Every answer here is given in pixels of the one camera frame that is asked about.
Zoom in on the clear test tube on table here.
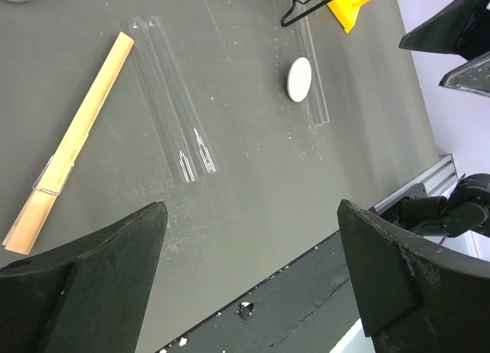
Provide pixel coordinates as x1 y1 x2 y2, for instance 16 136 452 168
145 16 217 177
127 17 197 183

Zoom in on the wooden test tube clamp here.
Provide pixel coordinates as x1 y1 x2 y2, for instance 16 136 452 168
2 31 134 255

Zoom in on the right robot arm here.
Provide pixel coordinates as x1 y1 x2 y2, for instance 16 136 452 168
399 0 489 237

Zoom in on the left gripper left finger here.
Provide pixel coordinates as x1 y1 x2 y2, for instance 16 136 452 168
1 201 168 352

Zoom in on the clear test tube by lid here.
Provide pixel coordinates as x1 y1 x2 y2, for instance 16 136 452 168
296 16 330 126

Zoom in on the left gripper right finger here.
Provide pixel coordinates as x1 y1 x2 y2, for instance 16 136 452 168
337 200 489 352

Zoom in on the white round lid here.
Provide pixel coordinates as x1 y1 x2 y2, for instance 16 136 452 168
286 57 312 103

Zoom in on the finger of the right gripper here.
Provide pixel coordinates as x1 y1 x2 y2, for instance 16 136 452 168
399 0 489 60
439 52 490 96

